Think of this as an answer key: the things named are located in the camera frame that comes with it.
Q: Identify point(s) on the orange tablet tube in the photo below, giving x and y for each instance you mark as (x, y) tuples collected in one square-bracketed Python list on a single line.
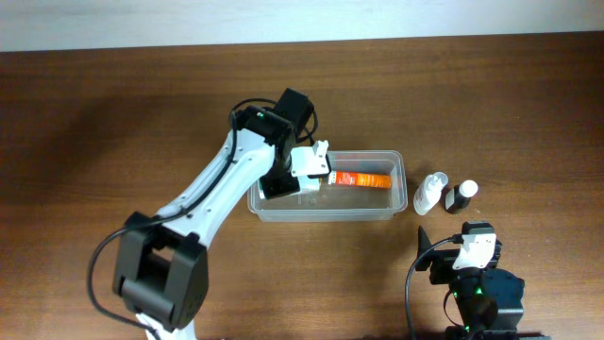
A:
[(347, 178)]

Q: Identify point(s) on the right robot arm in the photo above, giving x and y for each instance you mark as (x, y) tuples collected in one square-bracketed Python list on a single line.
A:
[(488, 298)]

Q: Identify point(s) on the white green medicine box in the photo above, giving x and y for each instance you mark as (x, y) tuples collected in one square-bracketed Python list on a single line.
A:
[(288, 187)]

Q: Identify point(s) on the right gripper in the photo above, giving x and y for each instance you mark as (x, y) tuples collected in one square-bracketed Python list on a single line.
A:
[(444, 261)]

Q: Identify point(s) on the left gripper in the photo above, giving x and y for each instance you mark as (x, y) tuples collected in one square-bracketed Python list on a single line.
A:
[(276, 187)]

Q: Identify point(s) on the white bottle clear cap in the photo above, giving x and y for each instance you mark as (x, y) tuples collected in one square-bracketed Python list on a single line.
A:
[(429, 192)]

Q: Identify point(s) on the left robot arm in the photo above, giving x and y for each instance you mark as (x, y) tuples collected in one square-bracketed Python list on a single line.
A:
[(161, 271)]

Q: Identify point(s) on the dark bottle white cap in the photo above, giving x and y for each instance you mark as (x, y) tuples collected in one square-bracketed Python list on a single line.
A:
[(459, 197)]

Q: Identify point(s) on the clear plastic container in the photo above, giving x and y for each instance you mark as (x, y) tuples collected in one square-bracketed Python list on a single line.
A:
[(339, 203)]

